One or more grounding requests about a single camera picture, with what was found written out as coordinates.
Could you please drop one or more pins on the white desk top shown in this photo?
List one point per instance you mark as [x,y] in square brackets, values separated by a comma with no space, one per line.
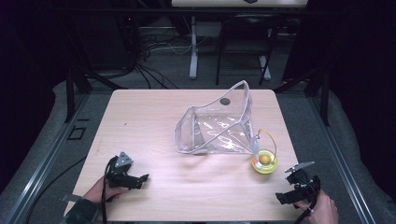
[236,2]

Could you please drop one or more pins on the black metal stand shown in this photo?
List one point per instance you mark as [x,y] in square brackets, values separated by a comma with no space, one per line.
[71,93]
[323,93]

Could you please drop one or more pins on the aluminium floor rail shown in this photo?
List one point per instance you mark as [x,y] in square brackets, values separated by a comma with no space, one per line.
[43,161]
[342,161]

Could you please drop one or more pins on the black chair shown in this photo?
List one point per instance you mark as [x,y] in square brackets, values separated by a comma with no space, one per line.
[246,28]

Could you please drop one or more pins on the grey tape strip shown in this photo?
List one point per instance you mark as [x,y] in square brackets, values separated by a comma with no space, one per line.
[71,198]

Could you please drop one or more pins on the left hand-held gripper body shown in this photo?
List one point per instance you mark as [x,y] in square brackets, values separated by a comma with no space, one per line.
[120,169]

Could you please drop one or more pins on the clear plastic zipper bag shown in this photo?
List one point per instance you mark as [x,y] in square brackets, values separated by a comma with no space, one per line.
[218,130]

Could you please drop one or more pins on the white desk leg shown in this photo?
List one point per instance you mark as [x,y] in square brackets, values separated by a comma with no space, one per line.
[193,49]

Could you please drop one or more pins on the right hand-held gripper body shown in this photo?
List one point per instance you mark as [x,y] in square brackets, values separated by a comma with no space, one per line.
[301,182]

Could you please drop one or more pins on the person's left hand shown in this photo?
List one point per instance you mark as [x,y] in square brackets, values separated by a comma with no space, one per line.
[98,191]

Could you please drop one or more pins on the person's right hand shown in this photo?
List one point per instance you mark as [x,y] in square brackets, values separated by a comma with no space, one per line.
[320,210]

